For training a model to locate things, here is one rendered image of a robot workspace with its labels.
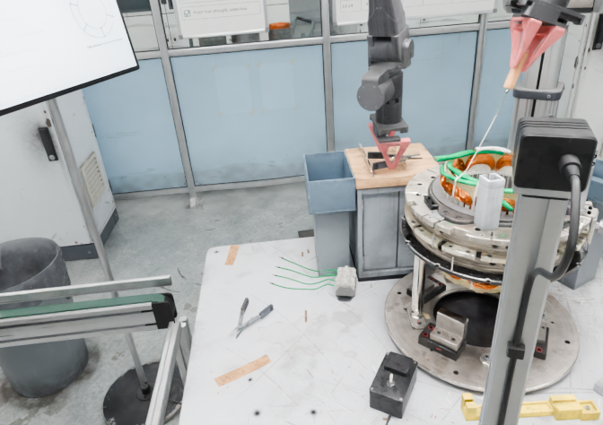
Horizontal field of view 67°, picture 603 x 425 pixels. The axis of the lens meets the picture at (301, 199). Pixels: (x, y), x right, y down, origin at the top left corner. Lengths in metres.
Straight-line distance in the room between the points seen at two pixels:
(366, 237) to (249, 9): 2.06
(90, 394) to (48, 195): 1.18
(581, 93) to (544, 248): 2.77
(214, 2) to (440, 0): 1.35
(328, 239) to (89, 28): 0.88
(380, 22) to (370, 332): 0.64
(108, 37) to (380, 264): 1.00
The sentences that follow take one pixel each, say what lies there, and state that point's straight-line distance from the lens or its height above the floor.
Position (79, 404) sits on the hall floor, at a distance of 2.18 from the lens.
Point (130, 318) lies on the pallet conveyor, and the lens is 1.30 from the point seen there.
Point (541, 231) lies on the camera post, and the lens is 0.38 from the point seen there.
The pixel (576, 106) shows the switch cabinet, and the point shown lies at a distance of 3.14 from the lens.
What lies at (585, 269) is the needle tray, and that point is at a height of 0.83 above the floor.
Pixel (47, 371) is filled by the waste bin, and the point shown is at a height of 0.13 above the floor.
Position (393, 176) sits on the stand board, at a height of 1.06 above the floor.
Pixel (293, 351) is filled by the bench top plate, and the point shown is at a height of 0.78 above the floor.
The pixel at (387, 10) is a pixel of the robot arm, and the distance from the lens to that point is 0.93.
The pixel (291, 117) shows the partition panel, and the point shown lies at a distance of 3.12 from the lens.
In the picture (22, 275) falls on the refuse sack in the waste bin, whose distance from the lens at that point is 2.29.
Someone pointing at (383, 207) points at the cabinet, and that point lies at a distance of 1.08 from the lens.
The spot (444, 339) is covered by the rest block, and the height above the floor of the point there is 0.84.
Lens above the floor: 1.51
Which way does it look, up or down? 28 degrees down
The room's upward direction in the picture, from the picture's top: 4 degrees counter-clockwise
